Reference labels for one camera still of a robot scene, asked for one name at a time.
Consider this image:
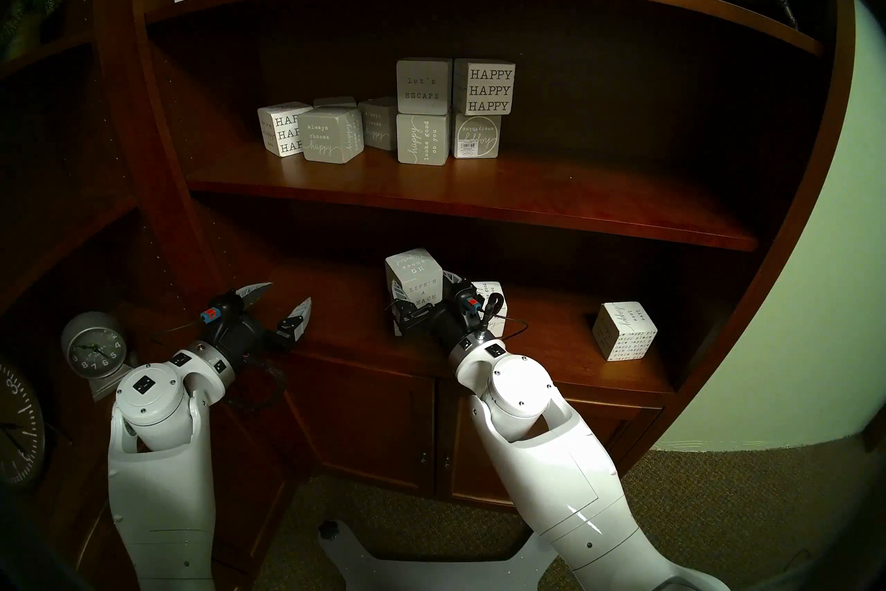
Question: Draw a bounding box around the grey cube let's escape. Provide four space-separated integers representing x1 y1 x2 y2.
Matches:
395 57 454 116

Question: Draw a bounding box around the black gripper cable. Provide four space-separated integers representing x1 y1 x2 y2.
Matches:
478 291 531 342
221 353 289 414

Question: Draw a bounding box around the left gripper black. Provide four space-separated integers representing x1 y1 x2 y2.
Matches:
199 281 314 370

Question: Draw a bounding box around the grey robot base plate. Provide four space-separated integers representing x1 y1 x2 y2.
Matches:
318 520 554 591

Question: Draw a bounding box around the grey cube faint script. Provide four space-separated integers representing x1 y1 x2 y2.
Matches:
357 96 399 152

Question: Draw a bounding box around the large round wall clock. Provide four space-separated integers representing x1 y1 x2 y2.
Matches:
0 360 48 491

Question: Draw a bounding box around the white cube my happy place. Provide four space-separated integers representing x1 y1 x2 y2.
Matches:
471 281 509 329

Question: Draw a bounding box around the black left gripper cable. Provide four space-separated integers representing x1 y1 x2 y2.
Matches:
221 353 289 414

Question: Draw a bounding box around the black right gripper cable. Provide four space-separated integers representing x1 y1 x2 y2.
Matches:
478 291 531 342

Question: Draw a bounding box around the grey cube always choose happy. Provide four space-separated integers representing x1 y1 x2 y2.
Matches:
297 106 365 164

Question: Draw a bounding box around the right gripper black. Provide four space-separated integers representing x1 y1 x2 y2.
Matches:
386 270 491 355

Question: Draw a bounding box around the white cube happy place print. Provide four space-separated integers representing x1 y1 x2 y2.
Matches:
592 301 659 362

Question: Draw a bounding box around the white cube with barcode label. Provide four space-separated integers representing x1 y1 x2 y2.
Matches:
451 111 503 160

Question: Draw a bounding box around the grey cube life's a beach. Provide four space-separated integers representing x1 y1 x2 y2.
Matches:
384 247 444 315

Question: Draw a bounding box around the brown wooden arched bookcase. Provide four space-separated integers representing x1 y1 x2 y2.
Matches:
0 0 860 591

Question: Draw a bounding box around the white HAPPY print cube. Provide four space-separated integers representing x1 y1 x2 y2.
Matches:
257 101 314 158
452 58 517 117

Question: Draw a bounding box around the small grey alarm clock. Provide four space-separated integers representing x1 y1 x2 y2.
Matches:
60 311 140 403

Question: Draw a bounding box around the grey cube happy looks good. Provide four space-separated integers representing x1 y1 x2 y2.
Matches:
395 113 451 166

